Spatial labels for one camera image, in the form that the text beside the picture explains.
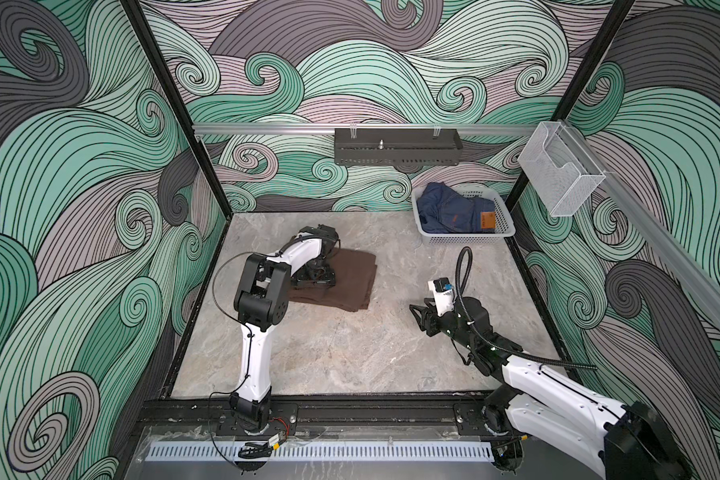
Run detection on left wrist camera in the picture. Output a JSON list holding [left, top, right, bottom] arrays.
[[315, 224, 340, 254]]

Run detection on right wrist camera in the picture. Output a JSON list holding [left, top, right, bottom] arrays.
[[428, 277, 455, 317]]

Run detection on white mesh wall holder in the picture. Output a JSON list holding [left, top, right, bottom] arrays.
[[518, 121, 606, 217]]

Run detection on blue jeans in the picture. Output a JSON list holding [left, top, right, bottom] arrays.
[[416, 183, 497, 234]]

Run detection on aluminium rail back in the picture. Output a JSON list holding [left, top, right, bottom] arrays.
[[192, 122, 537, 136]]

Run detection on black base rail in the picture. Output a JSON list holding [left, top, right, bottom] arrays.
[[137, 387, 518, 437]]

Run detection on white slotted cable duct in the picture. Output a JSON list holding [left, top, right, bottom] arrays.
[[145, 440, 494, 463]]

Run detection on aluminium rail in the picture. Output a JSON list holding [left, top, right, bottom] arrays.
[[192, 122, 537, 136], [560, 119, 720, 355]]

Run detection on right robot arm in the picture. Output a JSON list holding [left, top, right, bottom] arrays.
[[409, 297, 693, 479]]

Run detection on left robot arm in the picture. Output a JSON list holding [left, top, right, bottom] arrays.
[[230, 224, 340, 431]]

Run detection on aluminium rail right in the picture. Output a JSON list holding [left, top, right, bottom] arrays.
[[560, 119, 720, 355]]

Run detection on white plastic basket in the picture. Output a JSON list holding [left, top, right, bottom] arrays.
[[411, 183, 516, 245]]

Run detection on black perforated metal tray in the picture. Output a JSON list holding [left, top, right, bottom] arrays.
[[333, 129, 464, 168]]

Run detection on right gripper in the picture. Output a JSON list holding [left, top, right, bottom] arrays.
[[409, 296, 478, 355]]

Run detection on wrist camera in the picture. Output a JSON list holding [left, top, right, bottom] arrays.
[[428, 277, 455, 317], [315, 224, 340, 254]]

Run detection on brown trousers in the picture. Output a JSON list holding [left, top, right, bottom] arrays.
[[289, 249, 377, 312]]

